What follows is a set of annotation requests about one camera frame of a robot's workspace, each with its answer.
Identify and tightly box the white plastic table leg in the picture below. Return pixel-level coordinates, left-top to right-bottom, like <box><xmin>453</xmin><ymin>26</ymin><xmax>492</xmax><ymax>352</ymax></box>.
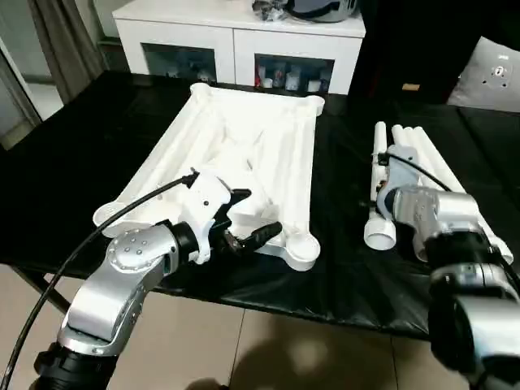
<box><xmin>392</xmin><ymin>124</ymin><xmax>430</xmax><ymax>262</ymax></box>
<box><xmin>402</xmin><ymin>126</ymin><xmax>448</xmax><ymax>192</ymax></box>
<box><xmin>363</xmin><ymin>122</ymin><xmax>397</xmax><ymax>249</ymax></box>
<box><xmin>413</xmin><ymin>128</ymin><xmax>514</xmax><ymax>265</ymax></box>

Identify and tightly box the white plastic table top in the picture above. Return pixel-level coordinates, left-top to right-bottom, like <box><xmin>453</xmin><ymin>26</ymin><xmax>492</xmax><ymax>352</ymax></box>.
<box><xmin>92</xmin><ymin>83</ymin><xmax>326</xmax><ymax>271</ymax></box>

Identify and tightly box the black tall cabinet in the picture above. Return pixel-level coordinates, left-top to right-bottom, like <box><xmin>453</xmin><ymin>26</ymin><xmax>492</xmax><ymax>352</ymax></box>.
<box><xmin>357</xmin><ymin>0</ymin><xmax>520</xmax><ymax>102</ymax></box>

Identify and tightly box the light grey cushion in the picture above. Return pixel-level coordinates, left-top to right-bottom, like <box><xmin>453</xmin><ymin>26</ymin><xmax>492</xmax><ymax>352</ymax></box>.
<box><xmin>447</xmin><ymin>37</ymin><xmax>520</xmax><ymax>113</ymax></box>

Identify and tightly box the white glass-door cabinet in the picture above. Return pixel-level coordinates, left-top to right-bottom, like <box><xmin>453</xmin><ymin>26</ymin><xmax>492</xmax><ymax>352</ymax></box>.
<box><xmin>112</xmin><ymin>0</ymin><xmax>366</xmax><ymax>97</ymax></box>

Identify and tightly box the grey carry case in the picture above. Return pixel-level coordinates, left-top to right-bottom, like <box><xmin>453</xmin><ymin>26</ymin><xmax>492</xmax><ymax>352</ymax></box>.
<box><xmin>252</xmin><ymin>0</ymin><xmax>360</xmax><ymax>24</ymax></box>

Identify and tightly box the black table mat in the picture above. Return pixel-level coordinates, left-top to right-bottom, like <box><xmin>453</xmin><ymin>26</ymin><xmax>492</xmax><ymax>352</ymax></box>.
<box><xmin>0</xmin><ymin>71</ymin><xmax>520</xmax><ymax>338</ymax></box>

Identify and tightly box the black work table leg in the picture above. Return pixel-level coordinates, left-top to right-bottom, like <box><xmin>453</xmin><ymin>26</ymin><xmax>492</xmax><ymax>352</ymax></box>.
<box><xmin>16</xmin><ymin>268</ymin><xmax>70</xmax><ymax>314</ymax></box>

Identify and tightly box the grey curtain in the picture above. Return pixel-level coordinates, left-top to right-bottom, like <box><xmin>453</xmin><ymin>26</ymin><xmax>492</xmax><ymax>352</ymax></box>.
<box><xmin>0</xmin><ymin>0</ymin><xmax>102</xmax><ymax>102</ymax></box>

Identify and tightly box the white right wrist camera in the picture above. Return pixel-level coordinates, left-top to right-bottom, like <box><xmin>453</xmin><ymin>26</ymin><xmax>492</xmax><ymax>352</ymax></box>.
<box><xmin>387</xmin><ymin>145</ymin><xmax>421</xmax><ymax>191</ymax></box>

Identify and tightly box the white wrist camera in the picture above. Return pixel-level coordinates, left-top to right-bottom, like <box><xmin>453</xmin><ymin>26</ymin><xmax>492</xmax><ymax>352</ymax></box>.
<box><xmin>173</xmin><ymin>168</ymin><xmax>238</xmax><ymax>262</ymax></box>
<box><xmin>387</xmin><ymin>145</ymin><xmax>421</xmax><ymax>191</ymax></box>

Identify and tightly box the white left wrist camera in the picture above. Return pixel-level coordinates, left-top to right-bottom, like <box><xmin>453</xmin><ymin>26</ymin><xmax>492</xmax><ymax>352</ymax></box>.
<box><xmin>173</xmin><ymin>168</ymin><xmax>238</xmax><ymax>262</ymax></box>

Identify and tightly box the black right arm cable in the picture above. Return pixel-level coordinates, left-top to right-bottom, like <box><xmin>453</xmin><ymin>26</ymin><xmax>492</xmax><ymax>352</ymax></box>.
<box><xmin>390</xmin><ymin>151</ymin><xmax>456</xmax><ymax>196</ymax></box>

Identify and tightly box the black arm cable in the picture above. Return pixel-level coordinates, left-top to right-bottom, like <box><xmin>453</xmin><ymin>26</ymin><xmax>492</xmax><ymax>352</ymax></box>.
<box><xmin>0</xmin><ymin>172</ymin><xmax>200</xmax><ymax>390</ymax></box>
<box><xmin>390</xmin><ymin>151</ymin><xmax>456</xmax><ymax>196</ymax></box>

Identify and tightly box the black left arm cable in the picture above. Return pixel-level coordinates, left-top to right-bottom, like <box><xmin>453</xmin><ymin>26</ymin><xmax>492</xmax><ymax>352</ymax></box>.
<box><xmin>0</xmin><ymin>172</ymin><xmax>200</xmax><ymax>390</ymax></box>

